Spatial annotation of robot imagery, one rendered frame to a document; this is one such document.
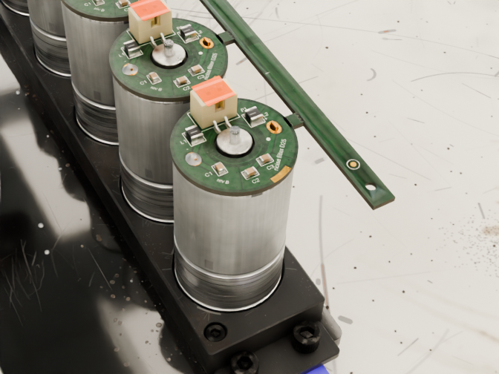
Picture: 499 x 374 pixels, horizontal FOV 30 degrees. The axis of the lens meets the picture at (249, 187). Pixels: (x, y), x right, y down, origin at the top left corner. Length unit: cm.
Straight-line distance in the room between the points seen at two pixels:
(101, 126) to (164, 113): 4
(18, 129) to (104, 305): 6
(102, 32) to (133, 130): 2
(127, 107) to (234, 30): 3
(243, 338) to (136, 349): 3
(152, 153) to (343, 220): 7
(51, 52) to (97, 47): 4
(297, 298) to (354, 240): 4
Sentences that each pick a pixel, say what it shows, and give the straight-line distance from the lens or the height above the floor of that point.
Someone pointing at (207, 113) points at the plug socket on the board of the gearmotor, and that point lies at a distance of 18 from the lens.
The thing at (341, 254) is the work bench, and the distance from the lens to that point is 24.
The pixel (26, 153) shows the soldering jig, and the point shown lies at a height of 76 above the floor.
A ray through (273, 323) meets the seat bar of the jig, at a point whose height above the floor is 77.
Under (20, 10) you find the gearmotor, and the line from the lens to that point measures 28.
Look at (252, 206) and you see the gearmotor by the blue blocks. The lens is 18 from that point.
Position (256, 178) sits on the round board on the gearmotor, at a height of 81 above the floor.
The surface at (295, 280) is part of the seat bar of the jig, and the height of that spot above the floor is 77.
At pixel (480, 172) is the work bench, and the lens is 27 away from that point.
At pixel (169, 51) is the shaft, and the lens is 20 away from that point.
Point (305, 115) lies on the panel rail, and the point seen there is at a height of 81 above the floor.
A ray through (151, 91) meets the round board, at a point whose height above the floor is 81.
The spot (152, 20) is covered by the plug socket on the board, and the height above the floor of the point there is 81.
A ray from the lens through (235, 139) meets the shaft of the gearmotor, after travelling 18.
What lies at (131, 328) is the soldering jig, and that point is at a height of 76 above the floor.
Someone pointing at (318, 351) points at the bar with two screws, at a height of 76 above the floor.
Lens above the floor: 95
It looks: 50 degrees down
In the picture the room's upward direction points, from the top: 4 degrees clockwise
